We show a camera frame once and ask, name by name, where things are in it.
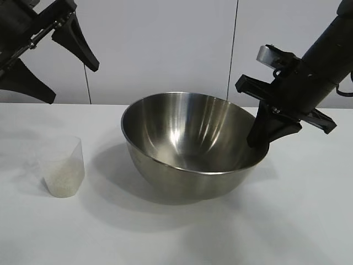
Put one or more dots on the clear plastic measuring cup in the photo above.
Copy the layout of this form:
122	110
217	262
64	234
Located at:
64	150

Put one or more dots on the stainless steel mixing bowl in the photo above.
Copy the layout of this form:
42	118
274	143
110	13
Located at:
179	182

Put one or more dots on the white uncooked rice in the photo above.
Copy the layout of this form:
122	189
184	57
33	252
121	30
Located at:
64	180

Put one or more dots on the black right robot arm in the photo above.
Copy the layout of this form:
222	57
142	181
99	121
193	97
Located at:
333	41

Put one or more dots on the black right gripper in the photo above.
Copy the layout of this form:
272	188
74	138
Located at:
300	88

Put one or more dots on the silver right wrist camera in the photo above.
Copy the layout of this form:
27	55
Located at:
266	55

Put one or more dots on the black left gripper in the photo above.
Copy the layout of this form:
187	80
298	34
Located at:
13	16

